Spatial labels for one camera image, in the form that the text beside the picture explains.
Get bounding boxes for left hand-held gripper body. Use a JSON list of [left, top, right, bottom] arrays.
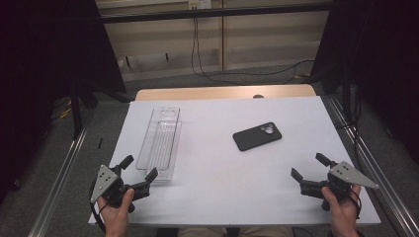
[[90, 164, 136, 213]]

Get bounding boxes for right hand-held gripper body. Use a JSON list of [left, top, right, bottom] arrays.
[[320, 160, 380, 211]]

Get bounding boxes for black smartphone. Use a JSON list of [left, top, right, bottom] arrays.
[[232, 121, 283, 152]]

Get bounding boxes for person's left hand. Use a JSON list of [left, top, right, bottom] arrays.
[[96, 188, 136, 233]]

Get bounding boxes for person's right hand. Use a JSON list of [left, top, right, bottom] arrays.
[[320, 184, 363, 233]]

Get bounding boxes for clear plastic tray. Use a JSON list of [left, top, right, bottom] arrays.
[[135, 106, 183, 183]]

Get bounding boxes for white table sheet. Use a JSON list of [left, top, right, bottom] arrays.
[[88, 96, 382, 227]]

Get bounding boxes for black metal stand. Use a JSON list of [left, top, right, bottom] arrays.
[[69, 77, 84, 140]]

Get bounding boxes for wooden table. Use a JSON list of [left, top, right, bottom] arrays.
[[134, 84, 317, 102]]

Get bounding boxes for black curtain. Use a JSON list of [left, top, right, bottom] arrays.
[[0, 0, 126, 201], [310, 0, 419, 156]]

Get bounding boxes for black horizontal bar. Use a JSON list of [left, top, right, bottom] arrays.
[[98, 2, 332, 25]]

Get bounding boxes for metal floor rail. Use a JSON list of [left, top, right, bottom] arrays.
[[27, 127, 89, 237], [324, 95, 419, 237]]

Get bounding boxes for right hand-held gripper cable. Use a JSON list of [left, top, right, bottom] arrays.
[[349, 186, 363, 220]]

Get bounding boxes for hand-held gripper cable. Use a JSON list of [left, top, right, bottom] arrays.
[[349, 186, 363, 220], [88, 179, 109, 234]]

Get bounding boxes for left hand-held gripper cable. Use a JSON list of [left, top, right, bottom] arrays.
[[88, 179, 109, 234]]

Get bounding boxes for yellow cable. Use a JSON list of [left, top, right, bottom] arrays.
[[49, 98, 74, 120]]

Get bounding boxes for black wall cables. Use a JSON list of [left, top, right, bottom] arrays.
[[190, 17, 315, 87]]

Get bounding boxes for wall power outlet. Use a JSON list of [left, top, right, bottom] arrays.
[[188, 0, 212, 10]]

